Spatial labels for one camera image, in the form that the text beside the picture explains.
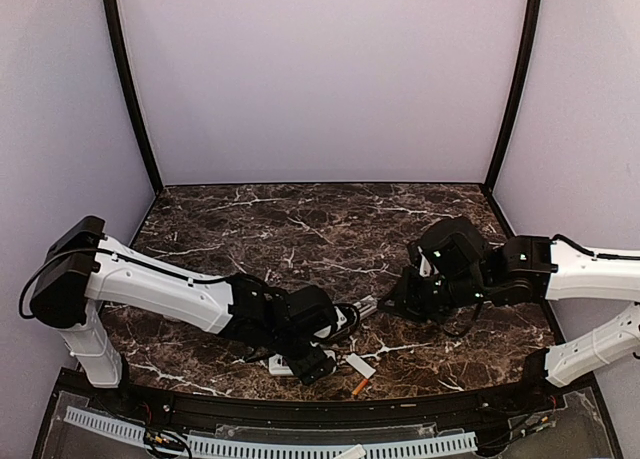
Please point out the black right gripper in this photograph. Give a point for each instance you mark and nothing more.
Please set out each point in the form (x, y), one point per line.
(406, 301)

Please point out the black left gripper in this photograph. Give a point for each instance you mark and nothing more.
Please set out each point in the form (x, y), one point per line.
(312, 369)

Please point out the slim white remote with QR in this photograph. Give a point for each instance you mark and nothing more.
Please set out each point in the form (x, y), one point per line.
(366, 306)

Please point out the white remote with buttons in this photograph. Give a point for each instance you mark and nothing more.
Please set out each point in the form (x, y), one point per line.
(278, 367)

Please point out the white battery cover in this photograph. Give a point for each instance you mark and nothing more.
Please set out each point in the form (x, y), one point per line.
(360, 365)
(355, 452)

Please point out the orange battery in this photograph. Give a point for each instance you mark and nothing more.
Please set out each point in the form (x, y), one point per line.
(359, 388)

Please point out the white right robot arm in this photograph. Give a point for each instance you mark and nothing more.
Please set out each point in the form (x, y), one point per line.
(535, 269)

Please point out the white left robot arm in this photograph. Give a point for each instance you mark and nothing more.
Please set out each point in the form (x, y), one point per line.
(85, 267)

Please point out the white slotted cable duct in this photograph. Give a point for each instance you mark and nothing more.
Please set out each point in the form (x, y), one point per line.
(243, 445)

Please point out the black right frame post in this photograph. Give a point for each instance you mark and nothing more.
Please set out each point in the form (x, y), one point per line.
(516, 89)

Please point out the black frame post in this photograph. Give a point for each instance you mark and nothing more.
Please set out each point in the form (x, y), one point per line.
(128, 89)
(516, 89)

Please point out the black left frame post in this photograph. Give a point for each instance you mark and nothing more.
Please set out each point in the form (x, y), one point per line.
(128, 89)

